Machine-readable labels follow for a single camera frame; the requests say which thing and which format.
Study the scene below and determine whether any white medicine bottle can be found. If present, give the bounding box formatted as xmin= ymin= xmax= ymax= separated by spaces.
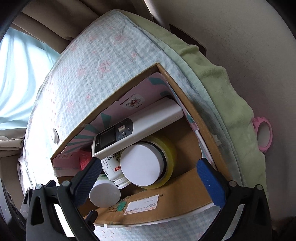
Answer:
xmin=101 ymin=152 xmax=131 ymax=189

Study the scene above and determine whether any cardboard box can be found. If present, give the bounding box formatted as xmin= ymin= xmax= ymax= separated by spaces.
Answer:
xmin=51 ymin=63 xmax=230 ymax=226

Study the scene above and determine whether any yellow tape roll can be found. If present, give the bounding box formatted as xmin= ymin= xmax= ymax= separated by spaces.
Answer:
xmin=120 ymin=135 xmax=177 ymax=189

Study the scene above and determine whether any green jar white lid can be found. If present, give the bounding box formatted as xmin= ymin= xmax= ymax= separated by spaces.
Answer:
xmin=89 ymin=174 xmax=121 ymax=208

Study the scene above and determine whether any red small box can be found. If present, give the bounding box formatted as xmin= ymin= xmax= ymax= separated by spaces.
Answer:
xmin=79 ymin=150 xmax=92 ymax=171

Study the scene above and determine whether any white earbuds case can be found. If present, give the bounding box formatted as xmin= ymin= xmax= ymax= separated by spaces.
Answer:
xmin=52 ymin=128 xmax=59 ymax=144

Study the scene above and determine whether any light blue curtain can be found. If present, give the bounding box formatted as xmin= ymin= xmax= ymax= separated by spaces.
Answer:
xmin=1 ymin=28 xmax=60 ymax=130

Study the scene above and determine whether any pink tape roll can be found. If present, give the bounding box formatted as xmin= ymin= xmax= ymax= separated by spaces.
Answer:
xmin=252 ymin=117 xmax=273 ymax=153

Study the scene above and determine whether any green blanket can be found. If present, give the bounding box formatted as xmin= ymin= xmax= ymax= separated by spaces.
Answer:
xmin=122 ymin=11 xmax=266 ymax=188

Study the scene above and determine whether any brown curtain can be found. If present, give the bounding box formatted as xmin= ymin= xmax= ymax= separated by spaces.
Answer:
xmin=12 ymin=1 xmax=110 ymax=53

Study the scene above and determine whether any white remote control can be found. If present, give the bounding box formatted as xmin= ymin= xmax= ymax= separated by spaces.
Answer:
xmin=92 ymin=97 xmax=184 ymax=160

